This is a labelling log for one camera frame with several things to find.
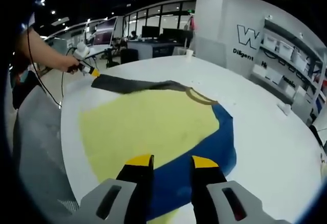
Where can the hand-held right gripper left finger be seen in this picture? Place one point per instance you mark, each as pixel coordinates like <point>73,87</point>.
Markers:
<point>127,196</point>

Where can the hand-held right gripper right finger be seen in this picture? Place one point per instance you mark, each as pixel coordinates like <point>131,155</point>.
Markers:
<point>212,196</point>

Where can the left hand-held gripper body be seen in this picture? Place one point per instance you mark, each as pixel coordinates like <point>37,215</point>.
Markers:
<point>82,50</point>

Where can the dark grey t-shirt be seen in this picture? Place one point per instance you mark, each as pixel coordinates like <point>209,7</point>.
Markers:
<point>143,122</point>

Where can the person's left hand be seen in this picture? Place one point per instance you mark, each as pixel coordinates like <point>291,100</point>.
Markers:
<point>65,63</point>

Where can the large display screen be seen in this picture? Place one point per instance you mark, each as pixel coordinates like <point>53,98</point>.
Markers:
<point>103,32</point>

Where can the black office chair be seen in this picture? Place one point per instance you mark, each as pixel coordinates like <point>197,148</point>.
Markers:
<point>129,55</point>

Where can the black computer monitor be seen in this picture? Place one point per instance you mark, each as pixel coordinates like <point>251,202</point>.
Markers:
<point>150,32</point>
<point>176,35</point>

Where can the grey office desk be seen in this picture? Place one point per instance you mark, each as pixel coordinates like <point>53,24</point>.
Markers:
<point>163,50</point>

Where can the black framed glass partition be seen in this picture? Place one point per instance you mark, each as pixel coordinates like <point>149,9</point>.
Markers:
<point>163,12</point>

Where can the white paper cup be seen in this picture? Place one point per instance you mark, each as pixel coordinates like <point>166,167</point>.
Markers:
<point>189,52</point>

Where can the pink hanging cloth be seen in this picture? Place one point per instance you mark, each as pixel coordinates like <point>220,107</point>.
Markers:
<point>193,22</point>

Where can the small white object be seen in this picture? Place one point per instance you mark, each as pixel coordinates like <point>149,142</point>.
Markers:
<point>284,108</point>

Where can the group of white storage boxes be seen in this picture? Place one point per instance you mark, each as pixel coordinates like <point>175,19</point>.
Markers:
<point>283,49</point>

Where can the grey metal shelf rack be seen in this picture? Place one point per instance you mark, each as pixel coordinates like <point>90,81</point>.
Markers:
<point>314,63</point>

